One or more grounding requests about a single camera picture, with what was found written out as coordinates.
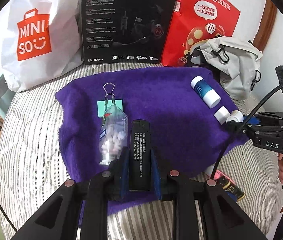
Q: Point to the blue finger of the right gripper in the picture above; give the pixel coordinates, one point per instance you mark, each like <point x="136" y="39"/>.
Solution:
<point x="266" y="119"/>
<point x="234" y="127"/>

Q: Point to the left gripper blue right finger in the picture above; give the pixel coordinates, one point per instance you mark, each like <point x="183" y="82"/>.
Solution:
<point x="161" y="181"/>

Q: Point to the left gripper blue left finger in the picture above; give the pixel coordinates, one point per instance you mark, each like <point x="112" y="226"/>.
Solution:
<point x="121" y="175"/>

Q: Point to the white tape roll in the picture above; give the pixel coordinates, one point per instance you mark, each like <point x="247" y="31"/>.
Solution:
<point x="235" y="116"/>

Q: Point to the black rectangular lighter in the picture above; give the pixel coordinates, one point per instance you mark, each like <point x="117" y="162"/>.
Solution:
<point x="140" y="156"/>

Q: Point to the clear bottle with pills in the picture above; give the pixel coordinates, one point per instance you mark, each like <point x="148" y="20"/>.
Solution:
<point x="113" y="134"/>

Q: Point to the black gold perfume bottle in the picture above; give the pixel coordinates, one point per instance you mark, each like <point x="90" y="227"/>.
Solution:
<point x="230" y="188"/>

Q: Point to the white charger plug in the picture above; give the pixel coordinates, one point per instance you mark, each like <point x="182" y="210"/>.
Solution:
<point x="221" y="115"/>

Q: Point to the pink white tube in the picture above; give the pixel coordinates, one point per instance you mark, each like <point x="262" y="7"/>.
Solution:
<point x="218" y="173"/>

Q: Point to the blue white cylindrical bottle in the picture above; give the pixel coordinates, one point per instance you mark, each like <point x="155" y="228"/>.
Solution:
<point x="205" y="92"/>

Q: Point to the grey Nike backpack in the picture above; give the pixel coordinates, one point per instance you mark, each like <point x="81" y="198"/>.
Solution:
<point x="236" y="61"/>

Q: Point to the green binder clip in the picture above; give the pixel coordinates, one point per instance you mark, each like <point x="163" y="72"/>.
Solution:
<point x="109" y="100"/>

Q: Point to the wooden headboard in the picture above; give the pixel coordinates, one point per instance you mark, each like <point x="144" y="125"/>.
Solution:
<point x="266" y="25"/>

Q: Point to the striped bed cover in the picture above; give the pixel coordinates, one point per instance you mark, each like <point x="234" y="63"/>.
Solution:
<point x="32" y="168"/>

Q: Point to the red paper shopping bag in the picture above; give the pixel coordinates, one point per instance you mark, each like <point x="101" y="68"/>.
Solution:
<point x="193" y="23"/>

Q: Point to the black headset box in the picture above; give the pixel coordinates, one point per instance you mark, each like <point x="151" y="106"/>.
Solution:
<point x="121" y="31"/>

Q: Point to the white Miniso shopping bag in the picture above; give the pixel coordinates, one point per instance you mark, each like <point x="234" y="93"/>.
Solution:
<point x="42" y="42"/>

